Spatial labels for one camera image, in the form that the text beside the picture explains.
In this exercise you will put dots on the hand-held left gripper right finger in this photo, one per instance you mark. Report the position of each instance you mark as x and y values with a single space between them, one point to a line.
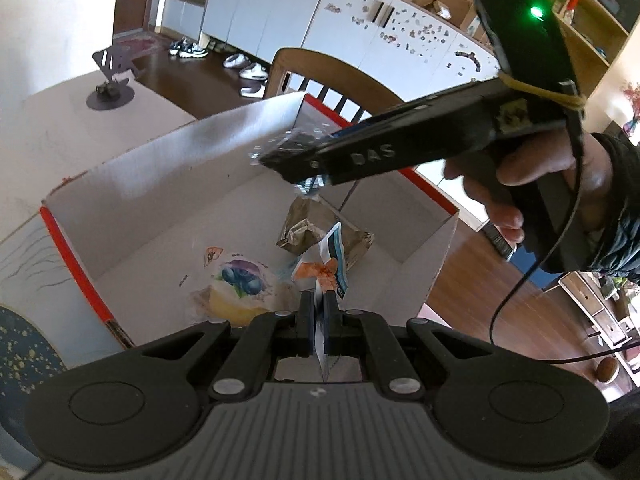
331 325

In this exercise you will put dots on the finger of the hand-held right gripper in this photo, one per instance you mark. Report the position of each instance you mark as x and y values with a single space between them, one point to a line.
300 165
370 121

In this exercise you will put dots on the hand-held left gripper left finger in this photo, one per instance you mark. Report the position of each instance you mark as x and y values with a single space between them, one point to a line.
305 322

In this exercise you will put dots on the clear packet of dark brownies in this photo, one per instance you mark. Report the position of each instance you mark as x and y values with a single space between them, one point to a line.
295 142

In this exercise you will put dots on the white chicken snack packet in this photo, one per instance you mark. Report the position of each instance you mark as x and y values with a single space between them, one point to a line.
325 270

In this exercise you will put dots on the gold foil snack packet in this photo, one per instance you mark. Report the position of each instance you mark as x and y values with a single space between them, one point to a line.
305 230

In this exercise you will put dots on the blueberry bread packet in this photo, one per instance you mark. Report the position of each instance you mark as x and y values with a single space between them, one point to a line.
240 285

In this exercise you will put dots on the red cardboard box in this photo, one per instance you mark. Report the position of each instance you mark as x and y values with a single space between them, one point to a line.
165 200

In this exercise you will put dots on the person's right hand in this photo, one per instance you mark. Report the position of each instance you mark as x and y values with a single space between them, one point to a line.
492 185

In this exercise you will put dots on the wooden slatted chair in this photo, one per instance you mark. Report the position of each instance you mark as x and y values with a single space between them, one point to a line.
320 65

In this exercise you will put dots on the white cabinet with stickers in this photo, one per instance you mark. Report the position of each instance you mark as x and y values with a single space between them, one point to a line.
380 40

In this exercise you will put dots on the white slipper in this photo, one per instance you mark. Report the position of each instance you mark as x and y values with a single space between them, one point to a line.
236 61
252 91
255 72

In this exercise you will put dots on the white double-door cabinet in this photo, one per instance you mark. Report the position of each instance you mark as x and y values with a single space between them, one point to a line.
260 5

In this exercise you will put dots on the patterned door rug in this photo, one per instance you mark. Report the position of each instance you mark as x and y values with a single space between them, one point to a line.
140 44

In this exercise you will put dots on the dark metal phone stand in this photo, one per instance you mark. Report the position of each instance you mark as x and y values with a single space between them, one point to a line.
112 67

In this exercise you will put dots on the low white drawer cabinet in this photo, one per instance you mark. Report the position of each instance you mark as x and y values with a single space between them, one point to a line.
600 310

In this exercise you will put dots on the brown round object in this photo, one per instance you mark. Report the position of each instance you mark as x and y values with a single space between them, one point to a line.
608 370

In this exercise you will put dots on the round blue patterned turntable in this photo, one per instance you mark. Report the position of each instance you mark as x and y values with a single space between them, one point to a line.
25 355

